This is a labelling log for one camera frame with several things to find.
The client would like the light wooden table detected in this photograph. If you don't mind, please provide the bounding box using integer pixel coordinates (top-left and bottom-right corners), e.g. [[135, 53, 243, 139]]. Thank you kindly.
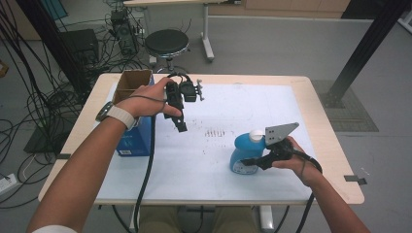
[[38, 73, 365, 232]]

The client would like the white power strip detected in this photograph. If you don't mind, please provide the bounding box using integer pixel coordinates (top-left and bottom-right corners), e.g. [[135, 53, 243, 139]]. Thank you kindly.
[[0, 173, 17, 196]]

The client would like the teal panel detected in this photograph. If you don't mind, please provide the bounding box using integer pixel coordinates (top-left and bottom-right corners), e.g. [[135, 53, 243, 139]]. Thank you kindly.
[[40, 0, 69, 21]]

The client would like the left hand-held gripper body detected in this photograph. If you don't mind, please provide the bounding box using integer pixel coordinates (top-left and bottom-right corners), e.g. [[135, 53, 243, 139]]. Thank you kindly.
[[163, 72, 206, 120]]

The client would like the person's left hand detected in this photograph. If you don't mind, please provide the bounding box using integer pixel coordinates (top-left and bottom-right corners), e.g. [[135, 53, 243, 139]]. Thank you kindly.
[[116, 77, 183, 119]]

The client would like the blue bottle with white cap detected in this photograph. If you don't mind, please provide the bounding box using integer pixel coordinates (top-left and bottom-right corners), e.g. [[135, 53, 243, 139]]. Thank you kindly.
[[228, 129, 270, 176]]

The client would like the black metal post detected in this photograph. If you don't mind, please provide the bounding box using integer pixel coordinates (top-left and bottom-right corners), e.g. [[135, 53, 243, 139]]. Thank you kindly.
[[14, 0, 90, 95], [320, 0, 412, 110]]

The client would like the left hand-held gripper black cable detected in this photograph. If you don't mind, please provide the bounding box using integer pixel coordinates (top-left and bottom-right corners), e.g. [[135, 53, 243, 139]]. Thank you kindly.
[[133, 116, 156, 233]]

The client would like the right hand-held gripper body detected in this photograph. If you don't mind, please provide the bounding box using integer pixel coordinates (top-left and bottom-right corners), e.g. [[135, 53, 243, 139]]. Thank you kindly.
[[263, 121, 300, 163]]

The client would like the person's left leg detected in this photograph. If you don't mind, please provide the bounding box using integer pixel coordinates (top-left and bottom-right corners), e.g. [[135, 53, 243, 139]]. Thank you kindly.
[[138, 205, 183, 233]]

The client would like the wristwatch with white band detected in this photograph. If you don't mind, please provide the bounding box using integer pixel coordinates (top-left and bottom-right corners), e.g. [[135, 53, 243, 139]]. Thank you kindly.
[[95, 100, 141, 131]]

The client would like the wooden cabinet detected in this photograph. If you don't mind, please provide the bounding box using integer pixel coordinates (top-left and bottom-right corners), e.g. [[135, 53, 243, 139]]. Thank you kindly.
[[208, 0, 352, 19]]

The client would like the black round stool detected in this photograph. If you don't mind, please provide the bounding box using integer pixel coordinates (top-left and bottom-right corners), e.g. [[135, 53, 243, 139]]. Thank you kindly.
[[144, 28, 190, 74]]

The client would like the person's right hand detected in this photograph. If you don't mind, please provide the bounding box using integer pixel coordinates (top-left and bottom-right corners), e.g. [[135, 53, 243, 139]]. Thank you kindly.
[[271, 135, 324, 188]]

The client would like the white background desk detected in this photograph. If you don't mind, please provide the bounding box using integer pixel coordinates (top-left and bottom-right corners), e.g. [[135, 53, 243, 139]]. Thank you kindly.
[[122, 0, 242, 63]]

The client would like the tangle of black floor cables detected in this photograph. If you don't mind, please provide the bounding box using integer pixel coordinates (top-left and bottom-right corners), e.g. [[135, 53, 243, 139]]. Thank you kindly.
[[0, 6, 147, 208]]

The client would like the black equipment box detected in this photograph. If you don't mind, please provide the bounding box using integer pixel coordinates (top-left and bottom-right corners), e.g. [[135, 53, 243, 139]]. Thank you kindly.
[[59, 28, 100, 66]]

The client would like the hand-held gripper black cable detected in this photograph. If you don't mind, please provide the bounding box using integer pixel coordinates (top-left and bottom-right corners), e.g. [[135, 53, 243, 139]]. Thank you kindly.
[[291, 149, 324, 233], [133, 116, 156, 233]]

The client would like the person's right leg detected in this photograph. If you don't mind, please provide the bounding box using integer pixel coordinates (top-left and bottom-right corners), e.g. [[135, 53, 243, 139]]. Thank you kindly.
[[212, 205, 260, 233]]

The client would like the blue cardboard box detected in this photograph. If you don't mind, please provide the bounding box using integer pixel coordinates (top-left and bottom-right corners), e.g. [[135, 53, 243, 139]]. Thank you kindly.
[[111, 69, 156, 157]]

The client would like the person's leg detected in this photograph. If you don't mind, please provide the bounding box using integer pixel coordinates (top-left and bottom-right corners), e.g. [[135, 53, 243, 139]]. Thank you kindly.
[[138, 205, 183, 233], [212, 205, 260, 233]]

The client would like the right hand-held gripper black cable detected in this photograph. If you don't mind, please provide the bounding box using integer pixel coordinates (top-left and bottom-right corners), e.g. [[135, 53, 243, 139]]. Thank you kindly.
[[291, 149, 324, 233]]

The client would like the white shirt sleeve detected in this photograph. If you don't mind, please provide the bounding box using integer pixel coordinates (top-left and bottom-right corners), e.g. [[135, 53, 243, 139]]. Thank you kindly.
[[32, 225, 79, 233]]

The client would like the white table mat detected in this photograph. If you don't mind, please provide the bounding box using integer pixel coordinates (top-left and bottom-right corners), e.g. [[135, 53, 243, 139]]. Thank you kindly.
[[95, 83, 317, 202]]

